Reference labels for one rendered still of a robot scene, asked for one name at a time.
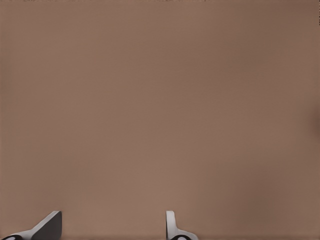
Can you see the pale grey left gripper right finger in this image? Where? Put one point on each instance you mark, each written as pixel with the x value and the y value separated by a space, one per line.
pixel 171 225

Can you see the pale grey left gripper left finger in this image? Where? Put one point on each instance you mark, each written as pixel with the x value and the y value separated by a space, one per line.
pixel 47 226

